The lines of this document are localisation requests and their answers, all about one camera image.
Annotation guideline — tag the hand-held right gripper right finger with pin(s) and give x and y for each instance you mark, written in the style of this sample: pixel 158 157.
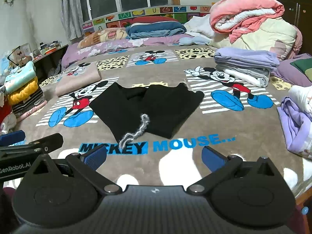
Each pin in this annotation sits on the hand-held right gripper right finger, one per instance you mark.
pixel 212 159

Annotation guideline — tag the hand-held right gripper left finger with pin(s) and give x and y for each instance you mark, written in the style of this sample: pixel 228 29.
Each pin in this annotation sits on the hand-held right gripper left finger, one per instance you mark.
pixel 93 157

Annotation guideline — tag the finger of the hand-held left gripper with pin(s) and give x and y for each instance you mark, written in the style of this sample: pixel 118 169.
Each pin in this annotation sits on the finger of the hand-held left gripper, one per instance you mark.
pixel 48 141
pixel 12 138

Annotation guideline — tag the black pants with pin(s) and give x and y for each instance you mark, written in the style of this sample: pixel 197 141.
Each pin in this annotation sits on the black pants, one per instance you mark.
pixel 158 109

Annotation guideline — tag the red cloth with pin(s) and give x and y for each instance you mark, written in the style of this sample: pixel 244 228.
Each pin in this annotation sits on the red cloth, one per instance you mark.
pixel 4 112

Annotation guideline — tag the pink patterned folded garment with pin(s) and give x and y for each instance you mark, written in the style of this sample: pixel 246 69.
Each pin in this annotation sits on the pink patterned folded garment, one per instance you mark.
pixel 31 112

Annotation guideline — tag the dark striped folded garment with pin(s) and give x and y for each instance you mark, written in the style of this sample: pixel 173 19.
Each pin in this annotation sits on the dark striped folded garment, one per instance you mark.
pixel 29 102

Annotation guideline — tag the cartoon mouse printed blanket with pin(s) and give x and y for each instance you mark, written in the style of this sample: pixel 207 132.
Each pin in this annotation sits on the cartoon mouse printed blanket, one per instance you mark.
pixel 243 131

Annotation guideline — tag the yellow knit sweater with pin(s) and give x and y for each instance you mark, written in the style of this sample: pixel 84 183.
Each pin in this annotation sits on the yellow knit sweater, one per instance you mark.
pixel 23 92

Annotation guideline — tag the light blue folded garment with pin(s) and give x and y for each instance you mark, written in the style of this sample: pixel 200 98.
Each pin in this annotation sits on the light blue folded garment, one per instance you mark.
pixel 22 76

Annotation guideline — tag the grey fuzzy yarn strand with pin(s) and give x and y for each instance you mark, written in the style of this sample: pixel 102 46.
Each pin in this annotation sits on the grey fuzzy yarn strand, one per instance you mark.
pixel 145 118

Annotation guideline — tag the beige folded garment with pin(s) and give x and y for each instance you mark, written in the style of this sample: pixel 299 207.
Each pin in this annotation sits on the beige folded garment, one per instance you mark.
pixel 78 80

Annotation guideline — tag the dark desk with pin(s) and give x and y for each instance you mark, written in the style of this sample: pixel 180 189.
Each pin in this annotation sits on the dark desk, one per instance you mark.
pixel 48 61

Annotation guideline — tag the cardboard box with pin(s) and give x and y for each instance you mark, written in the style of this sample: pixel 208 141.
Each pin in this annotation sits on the cardboard box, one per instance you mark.
pixel 22 53

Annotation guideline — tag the white folded garment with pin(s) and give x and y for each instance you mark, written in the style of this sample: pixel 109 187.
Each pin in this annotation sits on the white folded garment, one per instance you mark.
pixel 243 78

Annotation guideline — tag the lilac crumpled garment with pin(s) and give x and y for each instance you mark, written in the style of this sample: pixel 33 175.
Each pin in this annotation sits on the lilac crumpled garment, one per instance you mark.
pixel 295 124

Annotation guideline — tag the cluster of small boxes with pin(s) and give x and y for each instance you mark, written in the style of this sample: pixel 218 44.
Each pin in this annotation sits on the cluster of small boxes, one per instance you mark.
pixel 50 47

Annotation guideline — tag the grey folded garment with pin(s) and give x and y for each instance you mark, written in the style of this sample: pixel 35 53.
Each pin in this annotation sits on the grey folded garment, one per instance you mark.
pixel 248 70

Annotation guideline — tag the lavender folded garment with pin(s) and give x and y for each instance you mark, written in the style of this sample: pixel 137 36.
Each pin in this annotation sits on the lavender folded garment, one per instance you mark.
pixel 243 57

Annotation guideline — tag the white crumpled cloth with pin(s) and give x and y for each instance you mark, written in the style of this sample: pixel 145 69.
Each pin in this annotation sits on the white crumpled cloth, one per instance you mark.
pixel 302 97

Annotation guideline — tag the mauve pillow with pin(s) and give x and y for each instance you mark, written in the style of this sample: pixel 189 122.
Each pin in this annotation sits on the mauve pillow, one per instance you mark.
pixel 287 73

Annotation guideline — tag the orange printed pillow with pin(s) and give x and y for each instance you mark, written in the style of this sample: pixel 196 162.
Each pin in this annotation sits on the orange printed pillow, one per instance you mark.
pixel 104 36

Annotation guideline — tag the light blue plush toy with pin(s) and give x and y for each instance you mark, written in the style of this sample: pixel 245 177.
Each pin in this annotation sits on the light blue plush toy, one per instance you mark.
pixel 189 41

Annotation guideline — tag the green cloth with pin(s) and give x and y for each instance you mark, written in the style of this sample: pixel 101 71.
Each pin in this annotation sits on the green cloth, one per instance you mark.
pixel 304 67

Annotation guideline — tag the grey curtain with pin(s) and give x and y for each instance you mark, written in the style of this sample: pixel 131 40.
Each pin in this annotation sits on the grey curtain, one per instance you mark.
pixel 70 9

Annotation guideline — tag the white bedding cloth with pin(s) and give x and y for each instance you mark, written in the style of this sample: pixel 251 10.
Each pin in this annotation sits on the white bedding cloth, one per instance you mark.
pixel 199 24

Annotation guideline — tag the blue folded quilt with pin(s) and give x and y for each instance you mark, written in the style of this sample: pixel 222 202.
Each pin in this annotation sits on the blue folded quilt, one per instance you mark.
pixel 156 28

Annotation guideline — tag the red pillow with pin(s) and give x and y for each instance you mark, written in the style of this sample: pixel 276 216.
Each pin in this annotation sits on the red pillow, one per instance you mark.
pixel 156 19

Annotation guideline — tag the pink rolled blanket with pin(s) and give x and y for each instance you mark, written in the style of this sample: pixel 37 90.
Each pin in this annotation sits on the pink rolled blanket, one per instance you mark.
pixel 243 7

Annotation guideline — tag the colourful picture headboard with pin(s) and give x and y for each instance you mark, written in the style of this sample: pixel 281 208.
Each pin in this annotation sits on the colourful picture headboard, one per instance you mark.
pixel 156 11

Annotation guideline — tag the dark wooden wardrobe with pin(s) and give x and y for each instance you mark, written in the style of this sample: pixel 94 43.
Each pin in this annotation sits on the dark wooden wardrobe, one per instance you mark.
pixel 302 22

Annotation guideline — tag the wooden bed frame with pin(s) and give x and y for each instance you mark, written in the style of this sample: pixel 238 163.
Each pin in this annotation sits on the wooden bed frame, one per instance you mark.
pixel 303 199

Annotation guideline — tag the white metal tube frame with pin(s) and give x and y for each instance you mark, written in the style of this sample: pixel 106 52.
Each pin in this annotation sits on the white metal tube frame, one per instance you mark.
pixel 88 2

